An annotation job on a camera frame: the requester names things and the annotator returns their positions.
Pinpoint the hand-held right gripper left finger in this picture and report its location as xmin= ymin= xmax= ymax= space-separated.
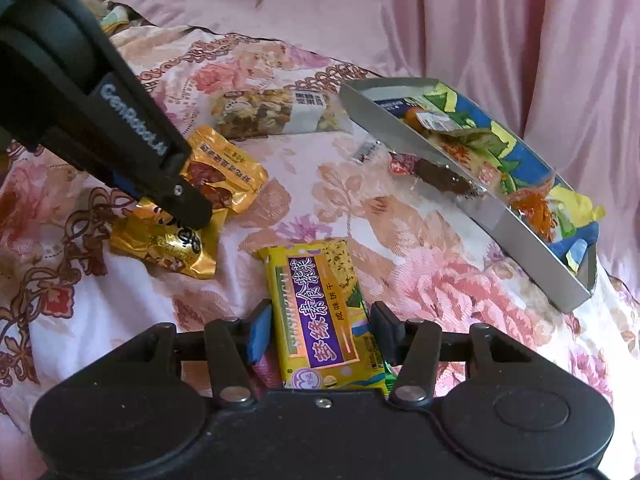
xmin=127 ymin=300 xmax=274 ymax=409

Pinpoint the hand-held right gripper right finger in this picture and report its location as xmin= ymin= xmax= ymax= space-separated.
xmin=369 ymin=301 xmax=532 ymax=408

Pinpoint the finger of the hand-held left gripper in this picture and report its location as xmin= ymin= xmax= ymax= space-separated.
xmin=41 ymin=110 xmax=163 ymax=206
xmin=87 ymin=72 xmax=214 ymax=232

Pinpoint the yellow biscuit packet purple label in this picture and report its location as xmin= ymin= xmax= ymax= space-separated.
xmin=256 ymin=239 xmax=391 ymax=395

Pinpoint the gold packet with brown picture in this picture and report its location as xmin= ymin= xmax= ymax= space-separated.
xmin=180 ymin=125 xmax=269 ymax=216

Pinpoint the gold snack packet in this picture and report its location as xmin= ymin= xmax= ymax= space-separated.
xmin=109 ymin=197 xmax=230 ymax=280

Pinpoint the grey cardboard tray box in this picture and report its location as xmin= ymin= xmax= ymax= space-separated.
xmin=339 ymin=76 xmax=599 ymax=313

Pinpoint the orange candy packet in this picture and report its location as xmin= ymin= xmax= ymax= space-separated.
xmin=514 ymin=191 xmax=559 ymax=242

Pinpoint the floral pink bedsheet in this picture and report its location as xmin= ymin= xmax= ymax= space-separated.
xmin=0 ymin=25 xmax=640 ymax=480

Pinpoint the mixed nut bar packet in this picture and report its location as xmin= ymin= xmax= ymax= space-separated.
xmin=209 ymin=87 xmax=352 ymax=142

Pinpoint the clear wrapper with dark bar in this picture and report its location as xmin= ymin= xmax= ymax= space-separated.
xmin=389 ymin=152 xmax=482 ymax=197

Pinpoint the small white label packet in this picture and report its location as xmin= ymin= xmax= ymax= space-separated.
xmin=350 ymin=141 xmax=384 ymax=165

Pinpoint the yellow blue printed box lining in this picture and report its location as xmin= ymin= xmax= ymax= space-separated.
xmin=415 ymin=80 xmax=607 ymax=274

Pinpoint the pink satin curtain cloth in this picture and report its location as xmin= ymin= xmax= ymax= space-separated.
xmin=107 ymin=0 xmax=640 ymax=288

